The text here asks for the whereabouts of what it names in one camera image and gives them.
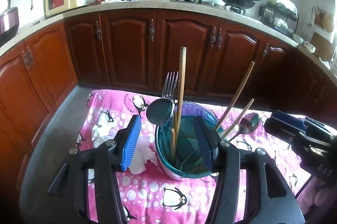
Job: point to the floral bowl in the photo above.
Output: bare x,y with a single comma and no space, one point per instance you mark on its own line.
309,47

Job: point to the wooden base cabinets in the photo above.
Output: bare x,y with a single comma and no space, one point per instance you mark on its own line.
126,50

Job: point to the gas stove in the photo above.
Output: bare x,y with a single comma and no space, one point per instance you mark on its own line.
189,0

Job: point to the wooden cutting board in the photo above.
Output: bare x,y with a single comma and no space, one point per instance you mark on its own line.
323,46

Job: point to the white crumpled tissue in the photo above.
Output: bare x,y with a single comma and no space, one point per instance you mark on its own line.
104,134
142,155

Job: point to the pink penguin print towel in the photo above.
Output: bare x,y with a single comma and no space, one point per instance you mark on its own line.
147,192

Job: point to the pink printed cloth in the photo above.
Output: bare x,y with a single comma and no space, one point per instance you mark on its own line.
320,196

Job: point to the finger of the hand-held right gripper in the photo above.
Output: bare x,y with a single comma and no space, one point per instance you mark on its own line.
288,117
279,130

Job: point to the large steel spoon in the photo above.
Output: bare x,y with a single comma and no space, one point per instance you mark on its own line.
159,112

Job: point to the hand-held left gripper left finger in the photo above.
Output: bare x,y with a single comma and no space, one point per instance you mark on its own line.
130,142

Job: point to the white bowl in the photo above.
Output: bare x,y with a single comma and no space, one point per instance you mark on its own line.
298,39

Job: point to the white floral utensil cup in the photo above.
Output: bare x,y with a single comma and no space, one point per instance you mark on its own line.
189,161

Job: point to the dark steel spoon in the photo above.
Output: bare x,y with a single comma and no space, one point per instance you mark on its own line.
248,122

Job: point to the straw fan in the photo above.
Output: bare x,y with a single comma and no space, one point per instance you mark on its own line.
322,17

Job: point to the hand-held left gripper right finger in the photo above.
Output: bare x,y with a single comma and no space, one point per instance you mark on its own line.
206,145

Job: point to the black dish rack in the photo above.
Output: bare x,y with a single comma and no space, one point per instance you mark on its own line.
279,16

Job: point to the grey stone countertop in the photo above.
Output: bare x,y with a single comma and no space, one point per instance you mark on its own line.
147,5

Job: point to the wooden chopstick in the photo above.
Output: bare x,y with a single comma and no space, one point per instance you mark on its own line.
239,117
237,92
181,82
173,142

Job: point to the purple rice cooker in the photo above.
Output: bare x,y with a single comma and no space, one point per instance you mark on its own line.
8,25

